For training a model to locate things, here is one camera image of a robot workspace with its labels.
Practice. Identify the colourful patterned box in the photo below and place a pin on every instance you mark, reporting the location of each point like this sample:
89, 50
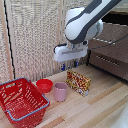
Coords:
78, 82

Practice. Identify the brown wooden drawer cabinet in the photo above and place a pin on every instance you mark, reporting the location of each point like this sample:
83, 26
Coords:
110, 46

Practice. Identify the red bowl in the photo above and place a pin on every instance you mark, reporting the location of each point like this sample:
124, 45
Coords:
44, 85

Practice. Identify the pink mug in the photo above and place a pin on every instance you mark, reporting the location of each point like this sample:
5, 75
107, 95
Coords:
60, 91

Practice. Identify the red shopping basket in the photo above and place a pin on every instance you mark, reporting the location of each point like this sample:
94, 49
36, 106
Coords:
22, 101

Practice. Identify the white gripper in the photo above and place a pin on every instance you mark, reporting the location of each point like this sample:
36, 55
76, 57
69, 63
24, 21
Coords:
70, 52

